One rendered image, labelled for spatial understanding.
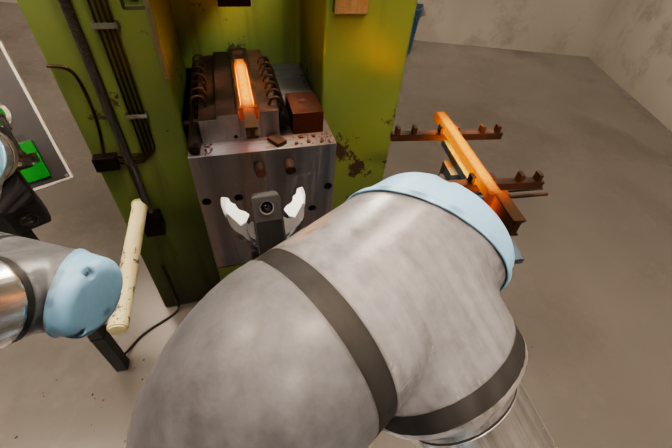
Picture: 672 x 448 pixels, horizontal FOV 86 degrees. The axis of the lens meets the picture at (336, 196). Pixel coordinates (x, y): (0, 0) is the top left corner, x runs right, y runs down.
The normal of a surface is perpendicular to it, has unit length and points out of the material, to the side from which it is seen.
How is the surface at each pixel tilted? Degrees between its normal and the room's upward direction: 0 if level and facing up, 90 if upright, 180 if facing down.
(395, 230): 6
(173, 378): 45
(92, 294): 90
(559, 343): 0
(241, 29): 90
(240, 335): 21
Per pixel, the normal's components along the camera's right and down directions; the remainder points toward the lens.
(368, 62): 0.26, 0.66
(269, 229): 0.24, 0.16
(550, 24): -0.10, 0.66
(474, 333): 0.34, -0.15
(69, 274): 0.09, -0.67
